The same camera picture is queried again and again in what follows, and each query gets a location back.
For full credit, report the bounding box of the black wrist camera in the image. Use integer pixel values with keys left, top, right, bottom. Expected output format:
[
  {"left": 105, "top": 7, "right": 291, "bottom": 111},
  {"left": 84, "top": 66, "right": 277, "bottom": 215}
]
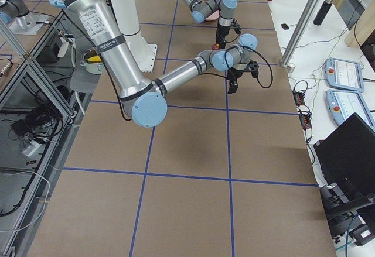
[
  {"left": 230, "top": 19, "right": 241, "bottom": 35},
  {"left": 247, "top": 60, "right": 259, "bottom": 79}
]

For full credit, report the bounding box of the upper blue teach pendant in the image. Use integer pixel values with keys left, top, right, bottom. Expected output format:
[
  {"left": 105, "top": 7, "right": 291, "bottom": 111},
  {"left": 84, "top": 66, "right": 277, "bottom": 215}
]
[{"left": 324, "top": 57, "right": 364, "bottom": 92}]

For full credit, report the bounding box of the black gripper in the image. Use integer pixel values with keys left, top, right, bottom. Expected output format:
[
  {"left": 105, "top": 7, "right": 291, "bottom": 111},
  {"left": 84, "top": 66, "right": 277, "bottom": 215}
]
[
  {"left": 227, "top": 68, "right": 249, "bottom": 94},
  {"left": 216, "top": 24, "right": 230, "bottom": 49}
]

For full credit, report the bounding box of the steel pot with corn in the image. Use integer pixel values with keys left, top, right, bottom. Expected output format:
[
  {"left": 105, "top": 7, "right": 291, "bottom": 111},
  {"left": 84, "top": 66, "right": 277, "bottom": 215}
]
[{"left": 79, "top": 49, "right": 104, "bottom": 75}]

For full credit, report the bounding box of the black laptop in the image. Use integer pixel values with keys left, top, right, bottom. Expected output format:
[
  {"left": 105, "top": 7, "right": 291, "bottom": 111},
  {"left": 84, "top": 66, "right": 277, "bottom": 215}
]
[{"left": 313, "top": 113, "right": 374, "bottom": 214}]

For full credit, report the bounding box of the aluminium frame rack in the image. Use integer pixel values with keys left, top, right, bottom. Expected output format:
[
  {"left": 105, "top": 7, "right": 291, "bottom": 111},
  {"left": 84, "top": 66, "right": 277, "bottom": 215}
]
[{"left": 1, "top": 11, "right": 98, "bottom": 256}]

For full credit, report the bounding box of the blue teach pendant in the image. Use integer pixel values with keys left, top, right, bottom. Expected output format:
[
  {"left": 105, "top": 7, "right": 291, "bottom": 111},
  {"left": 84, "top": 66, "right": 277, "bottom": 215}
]
[
  {"left": 325, "top": 90, "right": 374, "bottom": 129},
  {"left": 324, "top": 57, "right": 364, "bottom": 92}
]

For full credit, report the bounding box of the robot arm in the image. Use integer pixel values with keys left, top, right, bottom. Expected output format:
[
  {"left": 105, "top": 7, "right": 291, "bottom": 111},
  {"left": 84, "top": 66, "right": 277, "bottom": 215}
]
[
  {"left": 49, "top": 0, "right": 258, "bottom": 128},
  {"left": 183, "top": 0, "right": 241, "bottom": 50}
]

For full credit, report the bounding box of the orange black power strip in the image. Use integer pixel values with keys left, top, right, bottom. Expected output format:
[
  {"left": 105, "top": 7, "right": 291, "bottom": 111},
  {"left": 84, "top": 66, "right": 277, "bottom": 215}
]
[{"left": 292, "top": 90, "right": 312, "bottom": 131}]

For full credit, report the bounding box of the second grey robot arm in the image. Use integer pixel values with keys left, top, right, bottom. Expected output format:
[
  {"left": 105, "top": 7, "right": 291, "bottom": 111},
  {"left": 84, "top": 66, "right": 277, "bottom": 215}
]
[{"left": 1, "top": 0, "right": 49, "bottom": 35}]

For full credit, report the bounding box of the lower blue teach pendant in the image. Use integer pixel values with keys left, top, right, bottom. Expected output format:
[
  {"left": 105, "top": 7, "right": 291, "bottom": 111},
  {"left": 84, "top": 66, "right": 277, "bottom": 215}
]
[{"left": 325, "top": 90, "right": 374, "bottom": 129}]

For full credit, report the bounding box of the black water bottle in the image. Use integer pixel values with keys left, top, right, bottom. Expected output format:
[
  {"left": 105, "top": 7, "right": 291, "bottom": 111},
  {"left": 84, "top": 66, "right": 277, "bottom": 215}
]
[{"left": 313, "top": 0, "right": 333, "bottom": 26}]

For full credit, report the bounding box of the pink plate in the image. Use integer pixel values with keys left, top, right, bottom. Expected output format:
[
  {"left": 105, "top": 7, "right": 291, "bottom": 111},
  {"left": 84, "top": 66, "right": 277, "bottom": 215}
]
[{"left": 205, "top": 10, "right": 220, "bottom": 22}]

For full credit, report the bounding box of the red apple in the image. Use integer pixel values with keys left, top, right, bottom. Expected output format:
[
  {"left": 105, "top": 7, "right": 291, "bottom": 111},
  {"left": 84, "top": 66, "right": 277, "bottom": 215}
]
[{"left": 212, "top": 43, "right": 220, "bottom": 50}]

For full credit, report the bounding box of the aluminium frame post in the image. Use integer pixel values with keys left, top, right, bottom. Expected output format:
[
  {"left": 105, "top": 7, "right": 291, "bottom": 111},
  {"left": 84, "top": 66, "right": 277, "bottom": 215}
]
[{"left": 279, "top": 0, "right": 319, "bottom": 74}]

